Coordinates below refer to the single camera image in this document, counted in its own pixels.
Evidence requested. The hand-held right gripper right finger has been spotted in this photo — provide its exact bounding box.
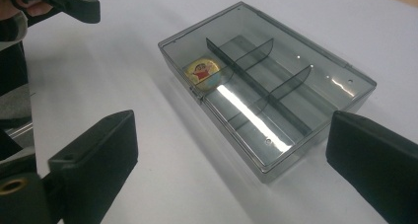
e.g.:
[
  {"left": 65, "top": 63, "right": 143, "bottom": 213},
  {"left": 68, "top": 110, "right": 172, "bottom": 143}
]
[{"left": 325, "top": 111, "right": 418, "bottom": 224}]

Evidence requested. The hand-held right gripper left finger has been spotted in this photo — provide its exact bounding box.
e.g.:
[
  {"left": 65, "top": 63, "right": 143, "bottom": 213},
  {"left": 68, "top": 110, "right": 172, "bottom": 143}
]
[{"left": 0, "top": 110, "right": 139, "bottom": 224}]

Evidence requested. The clear grey compartment box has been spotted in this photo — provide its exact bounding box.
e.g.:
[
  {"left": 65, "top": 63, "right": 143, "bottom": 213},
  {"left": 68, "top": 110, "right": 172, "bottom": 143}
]
[{"left": 157, "top": 0, "right": 378, "bottom": 185}]

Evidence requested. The round yellow cartoon badge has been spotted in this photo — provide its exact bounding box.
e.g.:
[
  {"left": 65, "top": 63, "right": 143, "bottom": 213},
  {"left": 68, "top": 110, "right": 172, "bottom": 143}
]
[{"left": 184, "top": 58, "right": 221, "bottom": 92}]

